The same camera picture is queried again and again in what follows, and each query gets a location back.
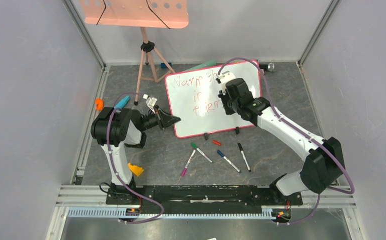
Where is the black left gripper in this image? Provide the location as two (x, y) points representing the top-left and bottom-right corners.
(139, 104), (180, 132)

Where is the pink framed whiteboard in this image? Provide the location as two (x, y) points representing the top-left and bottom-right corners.
(165, 65), (252, 138)

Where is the black whiteboard marker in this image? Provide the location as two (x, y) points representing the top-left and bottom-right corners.
(237, 142), (251, 172)

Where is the blue whiteboard marker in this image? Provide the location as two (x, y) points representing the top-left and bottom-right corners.
(217, 149), (241, 174)

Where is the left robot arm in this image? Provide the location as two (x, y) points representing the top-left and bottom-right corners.
(91, 105), (181, 204)

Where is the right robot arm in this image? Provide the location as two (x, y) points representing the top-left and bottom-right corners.
(217, 77), (345, 204)

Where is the purple whiteboard marker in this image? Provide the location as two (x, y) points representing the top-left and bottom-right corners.
(180, 149), (196, 177)

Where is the mint green cylinder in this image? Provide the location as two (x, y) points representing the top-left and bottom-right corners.
(184, 60), (217, 72)

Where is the black microphone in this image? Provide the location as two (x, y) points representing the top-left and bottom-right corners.
(259, 62), (275, 73)

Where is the orange stair toy block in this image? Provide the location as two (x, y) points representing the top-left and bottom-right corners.
(128, 163), (144, 177)

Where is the pink music stand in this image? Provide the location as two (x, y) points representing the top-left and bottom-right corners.
(80, 0), (189, 92)

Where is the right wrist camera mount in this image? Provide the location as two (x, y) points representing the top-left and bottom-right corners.
(216, 71), (236, 95)

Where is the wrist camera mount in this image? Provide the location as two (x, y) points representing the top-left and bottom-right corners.
(143, 94), (157, 113)
(216, 71), (236, 95)

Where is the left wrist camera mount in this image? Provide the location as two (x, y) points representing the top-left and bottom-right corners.
(143, 94), (157, 113)

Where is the orange toy block at wall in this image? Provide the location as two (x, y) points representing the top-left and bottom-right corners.
(95, 98), (104, 111)

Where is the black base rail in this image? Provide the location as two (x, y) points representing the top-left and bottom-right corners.
(106, 184), (303, 215)

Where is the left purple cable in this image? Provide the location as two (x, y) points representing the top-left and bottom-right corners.
(106, 92), (165, 225)

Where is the purple cable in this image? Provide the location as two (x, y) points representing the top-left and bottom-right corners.
(106, 92), (165, 225)
(217, 57), (355, 227)

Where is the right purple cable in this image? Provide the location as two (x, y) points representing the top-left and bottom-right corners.
(217, 57), (355, 227)

